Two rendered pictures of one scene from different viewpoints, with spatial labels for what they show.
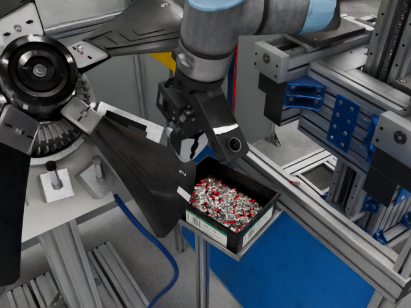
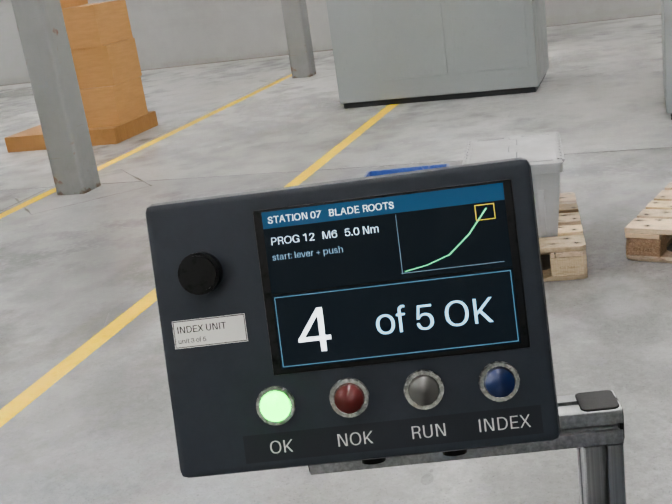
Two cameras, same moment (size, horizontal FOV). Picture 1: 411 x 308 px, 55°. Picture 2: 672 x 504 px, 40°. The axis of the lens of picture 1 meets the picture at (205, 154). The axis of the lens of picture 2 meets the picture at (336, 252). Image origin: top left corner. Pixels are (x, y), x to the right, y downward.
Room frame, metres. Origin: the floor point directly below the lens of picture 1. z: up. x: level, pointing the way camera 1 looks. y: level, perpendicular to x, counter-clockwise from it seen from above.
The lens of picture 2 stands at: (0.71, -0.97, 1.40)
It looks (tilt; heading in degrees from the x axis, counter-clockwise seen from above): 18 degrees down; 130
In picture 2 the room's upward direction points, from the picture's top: 8 degrees counter-clockwise
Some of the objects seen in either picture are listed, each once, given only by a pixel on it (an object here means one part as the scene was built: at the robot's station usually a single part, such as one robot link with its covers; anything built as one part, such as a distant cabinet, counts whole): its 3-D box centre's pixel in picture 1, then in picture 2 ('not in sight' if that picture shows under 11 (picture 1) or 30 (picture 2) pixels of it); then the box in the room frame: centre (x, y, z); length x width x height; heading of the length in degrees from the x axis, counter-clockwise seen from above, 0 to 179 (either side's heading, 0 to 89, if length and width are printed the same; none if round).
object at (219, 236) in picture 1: (221, 201); not in sight; (0.65, -0.04, 0.85); 0.22 x 0.17 x 0.07; 50
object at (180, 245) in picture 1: (177, 189); not in sight; (1.15, 0.12, 0.39); 0.04 x 0.04 x 0.78; 36
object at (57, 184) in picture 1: (54, 175); not in sight; (0.58, 0.30, 0.99); 0.02 x 0.02 x 0.06
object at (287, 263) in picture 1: (246, 251); not in sight; (0.80, -0.13, 0.45); 0.82 x 0.02 x 0.66; 36
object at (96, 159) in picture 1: (98, 168); not in sight; (0.63, 0.23, 0.96); 0.02 x 0.02 x 0.06
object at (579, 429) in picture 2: not in sight; (461, 432); (0.36, -0.44, 1.04); 0.24 x 0.03 x 0.03; 36
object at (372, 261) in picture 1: (255, 167); not in sight; (0.80, -0.13, 0.82); 0.90 x 0.04 x 0.08; 36
